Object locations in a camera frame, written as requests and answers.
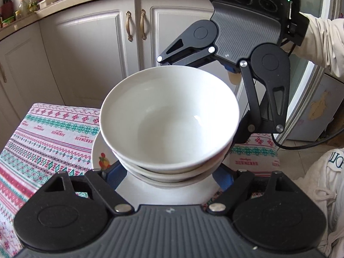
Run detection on small deep fruit-print plate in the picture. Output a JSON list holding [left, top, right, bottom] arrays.
[[91, 130, 219, 206]]

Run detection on white bowl pink flowers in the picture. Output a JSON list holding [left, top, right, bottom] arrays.
[[99, 67, 240, 171], [117, 140, 234, 181], [126, 164, 223, 189]]

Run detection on person's right forearm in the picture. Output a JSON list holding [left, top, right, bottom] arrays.
[[281, 12, 344, 79]]

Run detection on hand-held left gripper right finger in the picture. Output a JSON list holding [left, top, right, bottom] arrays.
[[206, 164, 299, 217]]

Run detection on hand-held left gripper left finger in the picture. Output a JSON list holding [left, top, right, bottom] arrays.
[[40, 161, 135, 217]]

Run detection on dark knife block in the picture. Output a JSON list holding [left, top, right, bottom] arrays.
[[0, 0, 14, 19]]

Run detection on clear plastic bottle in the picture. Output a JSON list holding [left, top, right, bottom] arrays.
[[18, 0, 29, 17]]

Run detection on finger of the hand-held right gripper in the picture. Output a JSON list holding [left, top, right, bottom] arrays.
[[233, 60, 290, 143], [157, 33, 237, 74]]

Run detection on person's white fleece clothing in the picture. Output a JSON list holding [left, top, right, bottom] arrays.
[[293, 148, 344, 258]]

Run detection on patterned red green tablecloth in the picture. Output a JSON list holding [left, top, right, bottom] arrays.
[[0, 103, 280, 257]]

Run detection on white plastic tray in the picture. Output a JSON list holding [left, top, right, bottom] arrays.
[[37, 0, 63, 11]]

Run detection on black cable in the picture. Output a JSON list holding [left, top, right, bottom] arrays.
[[271, 107, 336, 150]]

